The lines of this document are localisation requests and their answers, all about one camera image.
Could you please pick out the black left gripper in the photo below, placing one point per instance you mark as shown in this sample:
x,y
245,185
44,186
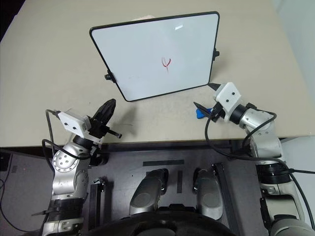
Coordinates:
x,y
98,127

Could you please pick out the black robot torso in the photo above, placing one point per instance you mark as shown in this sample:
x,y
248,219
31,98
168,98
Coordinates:
x,y
162,223

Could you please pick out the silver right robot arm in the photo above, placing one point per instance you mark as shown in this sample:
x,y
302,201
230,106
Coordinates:
x,y
267,142

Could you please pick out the black box on floor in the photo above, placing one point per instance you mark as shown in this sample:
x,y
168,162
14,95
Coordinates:
x,y
5,159

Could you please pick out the grey left robot foot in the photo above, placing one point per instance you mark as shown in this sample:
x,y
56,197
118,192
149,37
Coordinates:
x,y
145,194

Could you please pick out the dark table frame rail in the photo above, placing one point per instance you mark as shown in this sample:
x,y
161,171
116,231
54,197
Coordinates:
x,y
172,147

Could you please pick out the grey robot foot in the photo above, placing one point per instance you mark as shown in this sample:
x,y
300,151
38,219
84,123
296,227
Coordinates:
x,y
208,194
145,194

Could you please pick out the black whiteboard stand knob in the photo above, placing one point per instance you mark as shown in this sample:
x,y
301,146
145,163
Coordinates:
x,y
107,76
216,52

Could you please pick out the small blue object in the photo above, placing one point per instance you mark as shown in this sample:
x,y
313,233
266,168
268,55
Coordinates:
x,y
199,114

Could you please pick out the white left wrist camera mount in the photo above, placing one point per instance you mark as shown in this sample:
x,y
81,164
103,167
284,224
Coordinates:
x,y
72,123

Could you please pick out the black metal frame bar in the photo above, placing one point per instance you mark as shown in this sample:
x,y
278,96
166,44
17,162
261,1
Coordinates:
x,y
94,199
226,196

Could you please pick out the white whiteboard with black frame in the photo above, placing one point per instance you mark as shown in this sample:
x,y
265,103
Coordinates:
x,y
147,54

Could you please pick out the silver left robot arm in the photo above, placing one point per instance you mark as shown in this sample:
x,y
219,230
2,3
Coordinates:
x,y
66,172

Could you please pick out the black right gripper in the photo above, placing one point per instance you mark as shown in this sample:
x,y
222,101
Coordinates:
x,y
218,113

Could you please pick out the long black floor tape strip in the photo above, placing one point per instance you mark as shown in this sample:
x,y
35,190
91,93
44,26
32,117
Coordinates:
x,y
163,163

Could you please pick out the grey right robot foot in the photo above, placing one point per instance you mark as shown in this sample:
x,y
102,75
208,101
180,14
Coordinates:
x,y
208,194

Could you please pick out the short black floor tape strip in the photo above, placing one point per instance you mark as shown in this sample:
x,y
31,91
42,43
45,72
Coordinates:
x,y
179,181

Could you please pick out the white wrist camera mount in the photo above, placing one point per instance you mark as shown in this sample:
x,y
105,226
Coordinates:
x,y
227,96
72,123

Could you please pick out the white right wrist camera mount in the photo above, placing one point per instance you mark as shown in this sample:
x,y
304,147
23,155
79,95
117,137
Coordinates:
x,y
227,96

